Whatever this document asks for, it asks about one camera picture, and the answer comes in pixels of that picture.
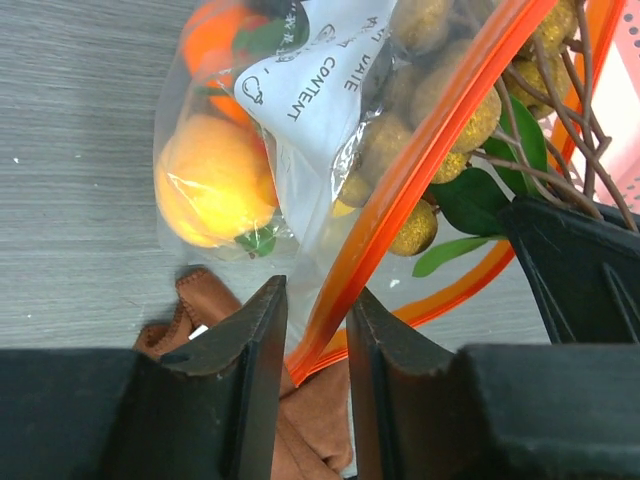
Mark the orange persimmon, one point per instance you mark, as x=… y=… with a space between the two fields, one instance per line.
x=207 y=48

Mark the clear zip top bag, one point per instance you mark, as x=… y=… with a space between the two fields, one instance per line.
x=335 y=91

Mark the pink plastic basket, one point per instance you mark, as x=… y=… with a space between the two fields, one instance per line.
x=615 y=110

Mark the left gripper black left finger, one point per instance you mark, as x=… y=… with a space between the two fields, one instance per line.
x=206 y=410

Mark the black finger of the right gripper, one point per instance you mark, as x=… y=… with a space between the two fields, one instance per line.
x=583 y=272

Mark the orange peach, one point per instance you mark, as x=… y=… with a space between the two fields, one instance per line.
x=213 y=182

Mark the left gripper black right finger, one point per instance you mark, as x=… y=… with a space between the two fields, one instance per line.
x=488 y=411

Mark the brown cloth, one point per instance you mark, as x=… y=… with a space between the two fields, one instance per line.
x=313 y=437

